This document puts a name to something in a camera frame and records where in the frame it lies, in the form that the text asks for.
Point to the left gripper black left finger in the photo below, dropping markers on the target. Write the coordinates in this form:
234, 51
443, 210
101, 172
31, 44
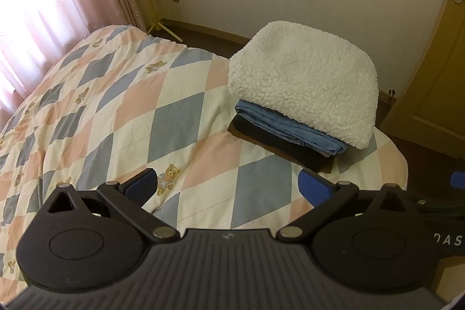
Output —
84, 240

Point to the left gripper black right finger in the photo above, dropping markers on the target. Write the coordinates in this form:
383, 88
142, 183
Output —
373, 241

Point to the cream fleece vest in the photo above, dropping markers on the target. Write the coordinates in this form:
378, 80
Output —
311, 76

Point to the wooden door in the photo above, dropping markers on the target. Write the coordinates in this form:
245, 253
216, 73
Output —
430, 112

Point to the folded blue jeans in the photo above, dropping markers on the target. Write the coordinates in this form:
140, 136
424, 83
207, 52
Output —
288, 129

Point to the door stopper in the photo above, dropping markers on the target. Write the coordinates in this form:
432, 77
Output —
392, 92

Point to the checkered pastel quilt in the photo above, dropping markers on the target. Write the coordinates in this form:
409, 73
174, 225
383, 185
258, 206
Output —
120, 102

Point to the folded brown garment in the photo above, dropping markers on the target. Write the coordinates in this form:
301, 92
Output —
307, 158

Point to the folded black garment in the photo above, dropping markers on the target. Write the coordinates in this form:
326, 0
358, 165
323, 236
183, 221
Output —
265, 136

